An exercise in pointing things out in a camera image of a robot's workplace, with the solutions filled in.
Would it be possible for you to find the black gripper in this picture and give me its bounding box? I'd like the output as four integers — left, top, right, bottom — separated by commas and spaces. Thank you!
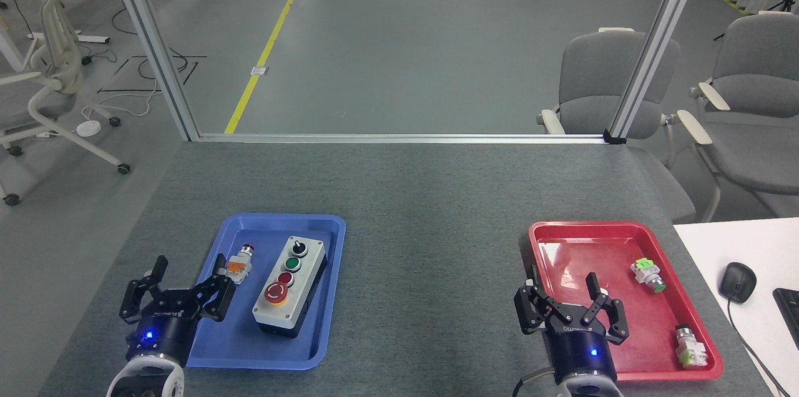
120, 253, 237, 365
514, 265, 630, 382

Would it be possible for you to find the grey control box with buttons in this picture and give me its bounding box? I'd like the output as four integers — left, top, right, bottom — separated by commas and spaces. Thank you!
252, 235, 328, 340

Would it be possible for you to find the red plastic tray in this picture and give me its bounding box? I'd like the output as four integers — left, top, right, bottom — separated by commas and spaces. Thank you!
528, 220, 725, 382

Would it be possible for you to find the blue plastic tray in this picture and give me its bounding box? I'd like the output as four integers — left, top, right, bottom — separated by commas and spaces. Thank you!
170, 213, 346, 371

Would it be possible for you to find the black computer mouse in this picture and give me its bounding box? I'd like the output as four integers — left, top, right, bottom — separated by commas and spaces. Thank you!
718, 262, 758, 305

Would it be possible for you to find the white side table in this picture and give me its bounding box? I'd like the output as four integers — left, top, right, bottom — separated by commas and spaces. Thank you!
672, 217, 799, 397

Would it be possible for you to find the black keyboard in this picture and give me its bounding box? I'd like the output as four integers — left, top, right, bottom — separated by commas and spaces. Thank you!
772, 287, 799, 351

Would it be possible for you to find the grey armchair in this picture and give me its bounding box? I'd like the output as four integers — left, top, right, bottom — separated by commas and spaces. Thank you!
677, 10, 799, 223
537, 27, 697, 223

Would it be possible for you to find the white mesh office chair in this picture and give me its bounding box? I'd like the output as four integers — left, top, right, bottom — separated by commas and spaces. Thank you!
0, 0, 132, 207

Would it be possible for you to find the white desk foot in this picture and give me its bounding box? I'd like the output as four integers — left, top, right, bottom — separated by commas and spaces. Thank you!
25, 31, 110, 45

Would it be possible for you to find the black tripod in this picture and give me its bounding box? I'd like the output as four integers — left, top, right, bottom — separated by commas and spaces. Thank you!
713, 0, 799, 42

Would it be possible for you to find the red push button switch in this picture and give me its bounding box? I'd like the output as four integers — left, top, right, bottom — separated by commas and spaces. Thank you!
226, 244, 255, 285

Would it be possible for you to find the green push button switch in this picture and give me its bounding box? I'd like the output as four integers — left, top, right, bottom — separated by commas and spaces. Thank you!
630, 258, 667, 293

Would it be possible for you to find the silver push button switch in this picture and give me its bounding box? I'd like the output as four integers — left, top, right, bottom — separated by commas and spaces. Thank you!
674, 324, 709, 370

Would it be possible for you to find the black mouse cable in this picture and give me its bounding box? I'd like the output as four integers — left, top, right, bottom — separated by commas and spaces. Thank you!
727, 300, 792, 397

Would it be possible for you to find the white floor cable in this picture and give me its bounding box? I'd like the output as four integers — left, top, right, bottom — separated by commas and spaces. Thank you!
81, 82, 164, 124

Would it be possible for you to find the black floor cable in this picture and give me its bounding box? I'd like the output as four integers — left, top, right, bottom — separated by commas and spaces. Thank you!
111, 4, 208, 93

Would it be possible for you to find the silver aluminium post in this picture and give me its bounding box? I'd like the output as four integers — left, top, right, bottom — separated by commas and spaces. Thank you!
100, 0, 202, 142
603, 0, 711, 145

